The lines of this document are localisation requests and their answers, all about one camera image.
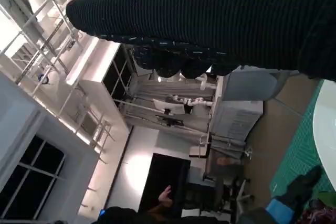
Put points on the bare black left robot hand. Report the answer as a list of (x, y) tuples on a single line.
[(294, 195)]

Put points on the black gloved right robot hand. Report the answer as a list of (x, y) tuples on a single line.
[(210, 19)]

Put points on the red toy grape bunch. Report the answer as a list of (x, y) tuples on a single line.
[(320, 213)]

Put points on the white rounded square plate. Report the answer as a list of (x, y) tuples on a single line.
[(326, 134)]

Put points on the green cutting mat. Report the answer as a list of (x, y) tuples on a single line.
[(296, 150)]

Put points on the black office chair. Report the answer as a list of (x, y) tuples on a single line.
[(233, 192)]

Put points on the seated person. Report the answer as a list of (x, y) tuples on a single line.
[(224, 165)]

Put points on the grey chair on castors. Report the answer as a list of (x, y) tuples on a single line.
[(252, 85)]

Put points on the white mesh cabinet on castors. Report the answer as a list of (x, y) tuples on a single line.
[(236, 119)]

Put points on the white monitor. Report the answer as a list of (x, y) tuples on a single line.
[(170, 107)]

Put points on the black monitor screen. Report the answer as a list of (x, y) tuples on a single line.
[(165, 179)]

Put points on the white metal scaffold frame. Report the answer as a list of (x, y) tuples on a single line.
[(55, 16)]

